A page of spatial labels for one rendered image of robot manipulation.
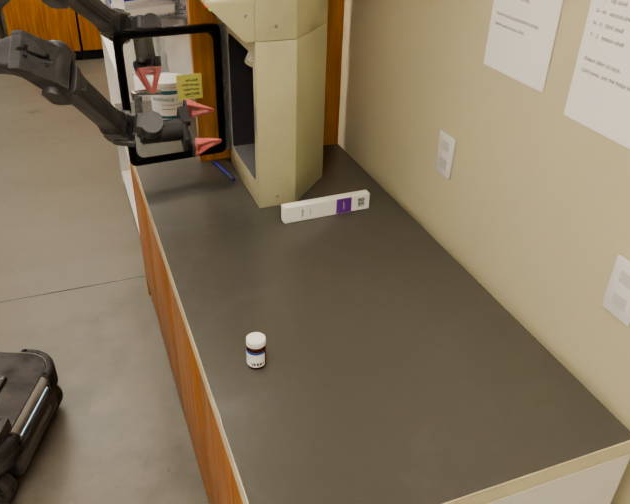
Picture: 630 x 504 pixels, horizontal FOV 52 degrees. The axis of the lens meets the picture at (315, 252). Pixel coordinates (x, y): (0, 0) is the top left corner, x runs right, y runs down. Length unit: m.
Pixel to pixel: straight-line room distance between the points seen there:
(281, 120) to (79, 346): 1.55
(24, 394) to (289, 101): 1.35
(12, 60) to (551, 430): 1.20
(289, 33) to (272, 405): 0.93
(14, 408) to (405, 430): 1.50
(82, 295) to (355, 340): 2.04
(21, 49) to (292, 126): 0.74
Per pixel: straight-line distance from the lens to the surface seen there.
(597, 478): 1.35
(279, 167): 1.82
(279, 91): 1.73
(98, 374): 2.77
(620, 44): 1.24
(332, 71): 2.19
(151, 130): 1.66
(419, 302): 1.51
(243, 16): 1.66
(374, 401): 1.25
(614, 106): 1.25
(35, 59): 1.37
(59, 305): 3.20
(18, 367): 2.53
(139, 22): 1.94
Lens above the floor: 1.83
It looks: 33 degrees down
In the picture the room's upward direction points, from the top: 2 degrees clockwise
